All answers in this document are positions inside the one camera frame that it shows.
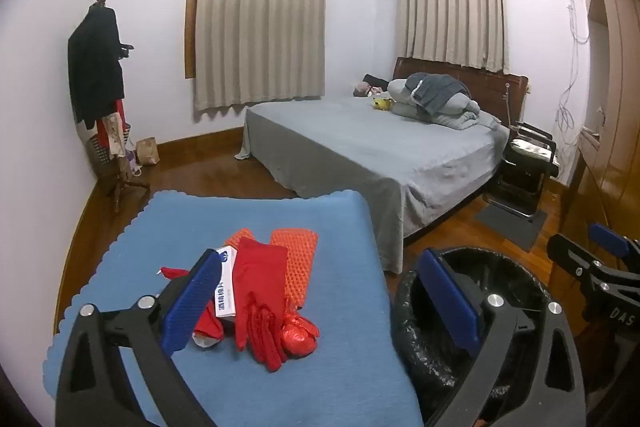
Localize white blue cardboard box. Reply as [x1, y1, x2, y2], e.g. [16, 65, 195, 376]
[212, 244, 241, 319]

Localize bed with grey sheet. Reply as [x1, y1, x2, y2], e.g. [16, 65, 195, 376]
[235, 94, 511, 275]

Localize wooden wardrobe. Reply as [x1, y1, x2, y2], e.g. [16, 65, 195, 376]
[557, 0, 640, 288]

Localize blue blanket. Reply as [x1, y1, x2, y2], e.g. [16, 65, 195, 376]
[42, 189, 426, 427]

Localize red glove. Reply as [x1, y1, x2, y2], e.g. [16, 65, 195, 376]
[234, 238, 290, 373]

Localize wide beige curtain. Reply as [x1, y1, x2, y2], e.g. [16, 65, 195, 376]
[192, 0, 328, 118]

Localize white purple plastic bag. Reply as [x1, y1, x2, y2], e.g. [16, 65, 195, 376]
[126, 147, 147, 178]

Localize grey floor mat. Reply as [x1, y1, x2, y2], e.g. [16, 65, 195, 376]
[474, 202, 548, 254]

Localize patterned chair cushion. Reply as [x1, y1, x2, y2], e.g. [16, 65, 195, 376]
[510, 138, 556, 155]

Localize black lined waste bin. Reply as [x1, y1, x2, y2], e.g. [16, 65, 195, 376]
[390, 247, 588, 427]

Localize brown wooden headboard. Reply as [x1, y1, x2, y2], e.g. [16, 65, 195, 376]
[391, 56, 530, 128]

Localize dark grey garment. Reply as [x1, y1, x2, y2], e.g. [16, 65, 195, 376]
[405, 73, 473, 115]

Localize red cloth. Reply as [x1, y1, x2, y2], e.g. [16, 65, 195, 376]
[160, 265, 226, 350]

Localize brown paper bag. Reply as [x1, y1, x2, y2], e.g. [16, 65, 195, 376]
[135, 137, 160, 166]

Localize orange foam net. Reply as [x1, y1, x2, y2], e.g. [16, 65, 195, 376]
[224, 228, 256, 250]
[270, 228, 320, 310]

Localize black jacket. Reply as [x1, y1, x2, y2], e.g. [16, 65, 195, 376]
[67, 4, 135, 130]

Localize black metal chair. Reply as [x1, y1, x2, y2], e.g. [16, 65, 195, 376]
[482, 107, 561, 224]

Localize red plastic bag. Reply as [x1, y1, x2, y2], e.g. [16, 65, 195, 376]
[280, 307, 321, 358]

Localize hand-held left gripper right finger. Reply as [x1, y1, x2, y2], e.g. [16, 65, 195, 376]
[416, 248, 587, 427]

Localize white hanging cables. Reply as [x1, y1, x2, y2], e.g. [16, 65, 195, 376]
[555, 0, 591, 180]

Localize dark woven basket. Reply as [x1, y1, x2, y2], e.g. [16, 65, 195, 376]
[85, 124, 133, 180]

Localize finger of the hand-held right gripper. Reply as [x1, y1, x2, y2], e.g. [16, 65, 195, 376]
[546, 233, 608, 293]
[587, 222, 640, 273]

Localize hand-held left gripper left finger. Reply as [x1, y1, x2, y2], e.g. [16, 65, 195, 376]
[54, 248, 224, 427]

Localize beige patterned cloth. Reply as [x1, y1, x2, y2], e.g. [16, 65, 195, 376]
[102, 112, 127, 158]

